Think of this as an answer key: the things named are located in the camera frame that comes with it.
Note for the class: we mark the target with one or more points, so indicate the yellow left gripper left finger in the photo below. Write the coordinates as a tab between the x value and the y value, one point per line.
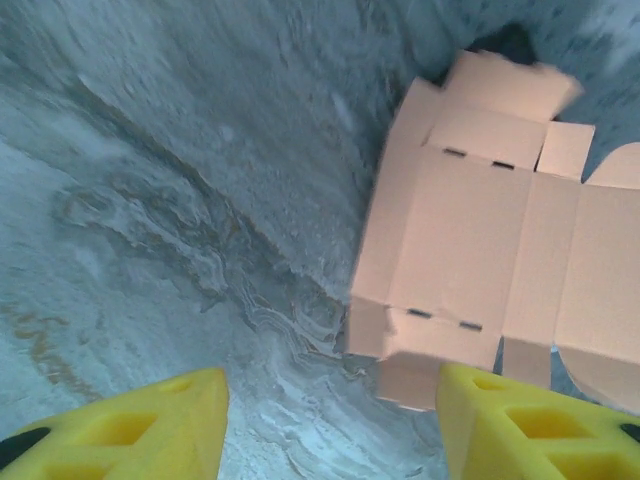
125	440

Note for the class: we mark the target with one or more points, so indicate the orange paper box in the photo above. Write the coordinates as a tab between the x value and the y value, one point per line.
465	235

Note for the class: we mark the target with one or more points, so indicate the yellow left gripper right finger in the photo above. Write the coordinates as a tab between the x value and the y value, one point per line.
500	450

